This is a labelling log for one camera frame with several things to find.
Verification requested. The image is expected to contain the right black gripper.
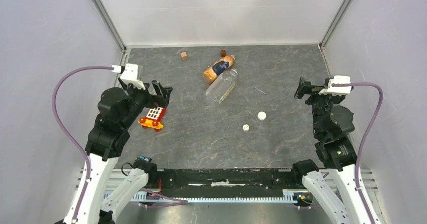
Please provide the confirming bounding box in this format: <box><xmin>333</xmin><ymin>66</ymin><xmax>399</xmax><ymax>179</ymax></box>
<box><xmin>293</xmin><ymin>76</ymin><xmax>342</xmax><ymax>136</ymax></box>

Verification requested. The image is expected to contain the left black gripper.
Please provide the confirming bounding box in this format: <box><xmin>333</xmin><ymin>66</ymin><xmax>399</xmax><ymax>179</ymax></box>
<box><xmin>120</xmin><ymin>74</ymin><xmax>173</xmax><ymax>127</ymax></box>

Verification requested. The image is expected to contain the large white bottle cap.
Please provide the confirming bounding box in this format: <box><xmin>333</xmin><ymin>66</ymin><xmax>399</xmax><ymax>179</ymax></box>
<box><xmin>257</xmin><ymin>111</ymin><xmax>267</xmax><ymax>121</ymax></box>

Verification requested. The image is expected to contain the orange tea bottle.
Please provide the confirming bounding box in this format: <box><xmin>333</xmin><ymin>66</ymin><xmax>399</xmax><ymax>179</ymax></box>
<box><xmin>202</xmin><ymin>55</ymin><xmax>235</xmax><ymax>84</ymax></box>

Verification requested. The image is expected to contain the clear plastic bottle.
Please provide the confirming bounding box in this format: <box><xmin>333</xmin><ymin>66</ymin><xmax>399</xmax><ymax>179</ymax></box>
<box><xmin>204</xmin><ymin>69</ymin><xmax>238</xmax><ymax>107</ymax></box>

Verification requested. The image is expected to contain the small white bottle cap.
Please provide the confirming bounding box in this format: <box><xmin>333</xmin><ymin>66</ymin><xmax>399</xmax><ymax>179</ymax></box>
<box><xmin>242</xmin><ymin>124</ymin><xmax>250</xmax><ymax>131</ymax></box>

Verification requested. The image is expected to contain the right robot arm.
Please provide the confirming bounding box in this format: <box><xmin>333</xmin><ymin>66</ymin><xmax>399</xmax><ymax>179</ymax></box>
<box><xmin>291</xmin><ymin>76</ymin><xmax>383</xmax><ymax>223</ymax></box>

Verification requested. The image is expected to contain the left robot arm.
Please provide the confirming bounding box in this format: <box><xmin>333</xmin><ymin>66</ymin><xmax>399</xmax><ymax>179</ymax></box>
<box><xmin>59</xmin><ymin>81</ymin><xmax>173</xmax><ymax>223</ymax></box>

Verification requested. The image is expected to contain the red orange toy cart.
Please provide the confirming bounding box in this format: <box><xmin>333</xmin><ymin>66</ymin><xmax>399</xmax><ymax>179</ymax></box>
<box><xmin>138</xmin><ymin>107</ymin><xmax>166</xmax><ymax>132</ymax></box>

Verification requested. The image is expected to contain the tan wooden cube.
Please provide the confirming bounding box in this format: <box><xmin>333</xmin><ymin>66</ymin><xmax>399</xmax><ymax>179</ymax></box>
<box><xmin>180</xmin><ymin>52</ymin><xmax>188</xmax><ymax>60</ymax></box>

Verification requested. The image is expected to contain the brown wooden cylinder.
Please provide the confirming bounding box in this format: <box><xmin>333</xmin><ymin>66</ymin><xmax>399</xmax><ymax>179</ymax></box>
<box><xmin>220</xmin><ymin>50</ymin><xmax>227</xmax><ymax>57</ymax></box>

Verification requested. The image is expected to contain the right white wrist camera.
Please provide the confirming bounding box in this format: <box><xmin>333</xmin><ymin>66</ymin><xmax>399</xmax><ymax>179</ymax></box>
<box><xmin>319</xmin><ymin>75</ymin><xmax>352</xmax><ymax>96</ymax></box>

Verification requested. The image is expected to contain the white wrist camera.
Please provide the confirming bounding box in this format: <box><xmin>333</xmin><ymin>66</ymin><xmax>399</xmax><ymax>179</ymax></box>
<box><xmin>119</xmin><ymin>63</ymin><xmax>146</xmax><ymax>90</ymax></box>
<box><xmin>319</xmin><ymin>75</ymin><xmax>352</xmax><ymax>96</ymax></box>

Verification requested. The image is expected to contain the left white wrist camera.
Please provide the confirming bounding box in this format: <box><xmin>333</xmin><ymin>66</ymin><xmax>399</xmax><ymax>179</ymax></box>
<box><xmin>119</xmin><ymin>63</ymin><xmax>146</xmax><ymax>90</ymax></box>

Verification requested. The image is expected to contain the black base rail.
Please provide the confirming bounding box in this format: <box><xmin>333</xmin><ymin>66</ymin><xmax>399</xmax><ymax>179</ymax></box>
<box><xmin>145</xmin><ymin>168</ymin><xmax>307</xmax><ymax>198</ymax></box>

